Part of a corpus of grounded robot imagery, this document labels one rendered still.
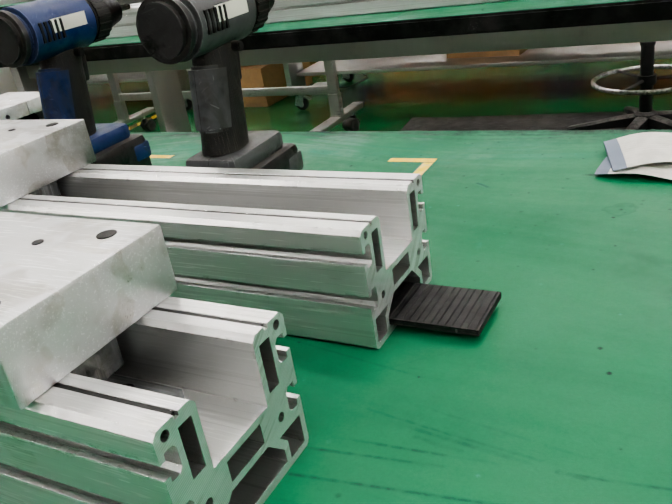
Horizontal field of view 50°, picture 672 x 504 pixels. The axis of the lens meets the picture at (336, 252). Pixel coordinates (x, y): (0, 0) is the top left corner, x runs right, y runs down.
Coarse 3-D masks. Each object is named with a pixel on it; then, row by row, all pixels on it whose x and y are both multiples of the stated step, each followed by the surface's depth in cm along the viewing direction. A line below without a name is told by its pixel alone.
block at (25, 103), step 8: (0, 96) 100; (8, 96) 99; (16, 96) 98; (24, 96) 97; (32, 96) 97; (0, 104) 95; (8, 104) 94; (16, 104) 93; (24, 104) 94; (32, 104) 95; (40, 104) 96; (0, 112) 92; (8, 112) 92; (16, 112) 93; (24, 112) 94; (32, 112) 95; (40, 112) 99
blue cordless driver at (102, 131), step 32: (64, 0) 78; (96, 0) 82; (0, 32) 73; (32, 32) 74; (64, 32) 77; (96, 32) 82; (64, 64) 79; (64, 96) 80; (96, 128) 86; (128, 128) 87; (96, 160) 82; (128, 160) 86
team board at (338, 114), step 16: (112, 80) 409; (336, 80) 347; (128, 96) 409; (144, 96) 404; (336, 96) 349; (144, 112) 430; (336, 112) 353; (352, 112) 363; (144, 128) 437; (320, 128) 339; (352, 128) 367
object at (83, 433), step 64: (192, 320) 36; (256, 320) 35; (64, 384) 33; (128, 384) 37; (192, 384) 38; (256, 384) 35; (0, 448) 35; (64, 448) 32; (128, 448) 30; (192, 448) 32; (256, 448) 35
